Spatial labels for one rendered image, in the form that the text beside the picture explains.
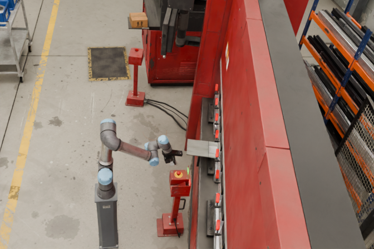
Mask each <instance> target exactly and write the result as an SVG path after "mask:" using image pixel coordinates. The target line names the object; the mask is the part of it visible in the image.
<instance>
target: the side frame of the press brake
mask: <svg viewBox="0 0 374 249"><path fill-rule="evenodd" d="M283 1H284V4H285V7H286V10H287V13H288V16H289V19H290V22H291V24H292V27H293V30H294V34H295V36H296V35H297V32H298V30H299V26H300V24H301V21H302V18H303V15H304V12H305V10H306V7H307V4H308V1H309V0H283ZM232 2H233V0H206V6H205V13H204V20H203V27H202V32H201V39H200V46H199V52H198V59H197V64H196V71H195V77H194V84H193V91H192V95H191V102H190V110H189V117H188V124H187V128H186V135H185V138H186V139H185V148H184V150H185V151H187V143H188V139H191V140H195V136H196V129H197V126H198V120H199V114H200V108H201V100H202V97H207V98H214V96H215V94H214V92H215V85H216V84H218V90H217V93H218V91H219V87H220V59H221V56H222V50H223V45H224V40H225V35H226V31H227V26H228V21H229V16H230V11H231V7H232Z"/></svg>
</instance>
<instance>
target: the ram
mask: <svg viewBox="0 0 374 249"><path fill-rule="evenodd" d="M227 44H228V50H227V54H228V57H229V63H228V68H226V66H227V62H226V59H227V61H228V57H227V56H225V52H226V49H227ZM228 51H229V53H228ZM221 62H222V85H221V106H222V98H223V124H222V148H223V134H224V164H223V191H224V171H225V203H224V233H225V206H226V226H227V249H267V247H266V241H265V232H264V222H263V213H262V204H261V198H260V189H259V179H258V174H257V164H256V156H255V147H254V137H253V128H252V118H251V113H250V104H249V94H248V85H247V75H246V70H245V61H244V51H243V42H242V33H241V27H240V18H239V8H238V0H233V2H232V7H231V11H230V16H229V21H228V26H227V31H226V35H225V40H224V45H223V50H222V56H221ZM220 84H221V65H220ZM225 249H226V243H225Z"/></svg>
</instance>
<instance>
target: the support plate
mask: <svg viewBox="0 0 374 249"><path fill-rule="evenodd" d="M209 145H210V146H214V147H217V142H209ZM186 155H190V156H200V157H209V158H216V157H215V154H212V153H209V156H208V141H200V140H191V139H188V143H187V152H186Z"/></svg>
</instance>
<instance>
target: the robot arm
mask: <svg viewBox="0 0 374 249"><path fill-rule="evenodd" d="M100 140H101V156H100V157H99V160H98V175H97V179H98V188H97V190H96V192H97V196H98V197H99V198H101V199H103V200H108V199H110V198H112V197H113V196H114V195H115V192H116V189H115V186H114V185H113V161H114V159H113V157H112V151H120V152H123V153H126V154H128V155H131V156H134V157H137V158H140V159H142V160H146V161H148V162H149V164H150V165H151V166H157V165H158V164H159V156H158V149H161V148H162V155H163V156H164V161H165V163H171V164H169V166H176V165H177V162H176V159H175V156H181V157H182V155H183V152H182V151H179V150H172V147H171V145H170V142H169V140H168V138H167V137H166V136H165V135H161V136H160V137H159V138H158V140H155V141H151V142H148V143H145V150H144V149H142V148H139V147H136V146H134V145H131V144H129V143H126V142H123V141H122V140H121V139H119V138H117V136H116V122H115V121H114V120H112V119H109V118H108V119H104V120H102V121H101V123H100Z"/></svg>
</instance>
